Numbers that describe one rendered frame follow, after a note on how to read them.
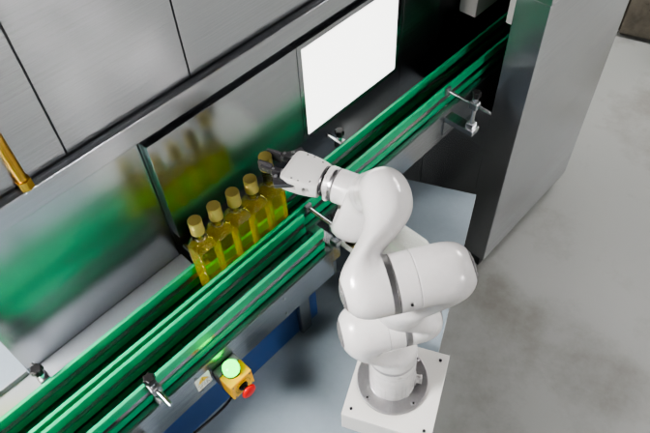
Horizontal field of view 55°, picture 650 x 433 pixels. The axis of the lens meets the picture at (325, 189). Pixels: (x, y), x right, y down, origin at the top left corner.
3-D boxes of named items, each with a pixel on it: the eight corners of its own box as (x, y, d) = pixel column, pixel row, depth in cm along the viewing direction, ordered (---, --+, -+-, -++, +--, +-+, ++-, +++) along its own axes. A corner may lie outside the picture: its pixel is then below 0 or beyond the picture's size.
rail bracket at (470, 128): (445, 124, 216) (453, 72, 199) (487, 147, 209) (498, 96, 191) (436, 131, 214) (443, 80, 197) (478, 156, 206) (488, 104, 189)
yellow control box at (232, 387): (237, 364, 167) (233, 352, 161) (256, 383, 163) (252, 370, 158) (217, 383, 164) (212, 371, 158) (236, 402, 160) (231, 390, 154)
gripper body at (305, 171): (320, 207, 149) (279, 191, 153) (339, 178, 155) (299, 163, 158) (318, 187, 143) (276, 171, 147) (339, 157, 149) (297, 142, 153)
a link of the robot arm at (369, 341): (423, 370, 151) (428, 328, 132) (348, 389, 150) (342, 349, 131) (408, 325, 158) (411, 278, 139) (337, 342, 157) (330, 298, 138)
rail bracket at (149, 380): (165, 390, 150) (152, 366, 140) (185, 412, 146) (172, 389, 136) (152, 403, 148) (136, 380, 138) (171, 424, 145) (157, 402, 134)
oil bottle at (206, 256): (217, 271, 170) (201, 223, 154) (230, 283, 168) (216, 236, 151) (200, 284, 168) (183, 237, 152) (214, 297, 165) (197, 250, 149)
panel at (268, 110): (390, 66, 207) (395, -28, 181) (398, 70, 206) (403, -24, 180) (172, 231, 167) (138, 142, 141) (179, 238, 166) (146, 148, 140)
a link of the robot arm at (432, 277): (363, 305, 148) (429, 290, 149) (376, 357, 143) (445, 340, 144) (373, 244, 101) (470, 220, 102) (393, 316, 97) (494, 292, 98)
